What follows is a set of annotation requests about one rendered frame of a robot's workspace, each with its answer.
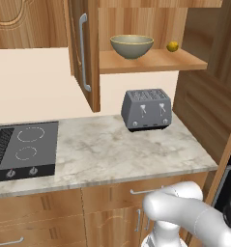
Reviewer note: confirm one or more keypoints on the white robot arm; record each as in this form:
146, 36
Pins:
184, 212

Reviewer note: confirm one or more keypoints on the wooden cabinet shelf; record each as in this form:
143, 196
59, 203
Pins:
146, 62

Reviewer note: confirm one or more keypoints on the grey bowl with yellow rim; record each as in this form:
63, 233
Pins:
131, 47

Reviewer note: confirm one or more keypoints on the open wooden cabinet door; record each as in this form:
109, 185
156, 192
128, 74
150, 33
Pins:
83, 51

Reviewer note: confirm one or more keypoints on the tall wooden side cabinet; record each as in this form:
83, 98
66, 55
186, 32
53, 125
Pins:
207, 80

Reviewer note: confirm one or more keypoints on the grey toaster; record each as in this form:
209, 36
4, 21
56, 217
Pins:
146, 111

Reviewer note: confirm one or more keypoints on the yellow lemon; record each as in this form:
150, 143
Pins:
172, 46

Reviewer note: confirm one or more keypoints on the black hob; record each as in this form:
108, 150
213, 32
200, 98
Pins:
22, 149

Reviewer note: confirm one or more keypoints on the wooden base cupboard door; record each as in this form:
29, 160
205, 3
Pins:
112, 228
146, 230

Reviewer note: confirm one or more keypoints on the wide wooden drawer front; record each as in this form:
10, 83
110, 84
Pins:
36, 222

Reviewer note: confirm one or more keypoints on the black built-in oven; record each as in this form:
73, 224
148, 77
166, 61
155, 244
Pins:
225, 185

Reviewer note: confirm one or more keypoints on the closed wooden wall cabinet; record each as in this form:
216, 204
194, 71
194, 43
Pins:
26, 22

